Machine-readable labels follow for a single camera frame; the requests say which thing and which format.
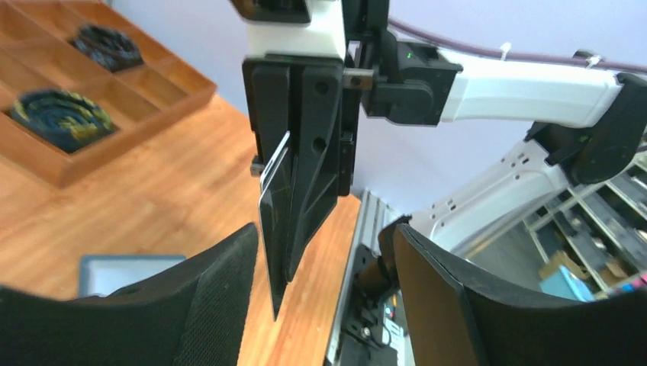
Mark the black blue rosette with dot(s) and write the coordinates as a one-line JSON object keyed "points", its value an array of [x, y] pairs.
{"points": [[65, 119]]}

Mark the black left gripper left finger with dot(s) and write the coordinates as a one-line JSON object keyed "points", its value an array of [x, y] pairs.
{"points": [[193, 313]]}

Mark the aluminium frame rail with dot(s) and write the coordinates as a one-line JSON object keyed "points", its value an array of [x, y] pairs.
{"points": [[366, 331]]}

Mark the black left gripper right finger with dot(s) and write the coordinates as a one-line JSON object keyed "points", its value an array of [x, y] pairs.
{"points": [[460, 314]]}

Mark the black rosette middle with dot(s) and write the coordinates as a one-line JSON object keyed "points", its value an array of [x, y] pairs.
{"points": [[112, 49]]}

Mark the black VIP card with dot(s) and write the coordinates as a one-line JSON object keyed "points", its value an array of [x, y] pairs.
{"points": [[274, 210]]}

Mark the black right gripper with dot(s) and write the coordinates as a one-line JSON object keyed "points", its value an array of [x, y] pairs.
{"points": [[271, 106]]}

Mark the wooden compartment tray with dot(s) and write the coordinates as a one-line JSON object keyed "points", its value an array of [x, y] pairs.
{"points": [[36, 52]]}

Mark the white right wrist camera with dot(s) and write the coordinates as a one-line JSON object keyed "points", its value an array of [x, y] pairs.
{"points": [[293, 28]]}

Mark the blue leather card holder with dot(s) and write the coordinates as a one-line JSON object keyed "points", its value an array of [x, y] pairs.
{"points": [[104, 274]]}

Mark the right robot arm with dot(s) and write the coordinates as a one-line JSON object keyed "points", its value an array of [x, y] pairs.
{"points": [[466, 140]]}

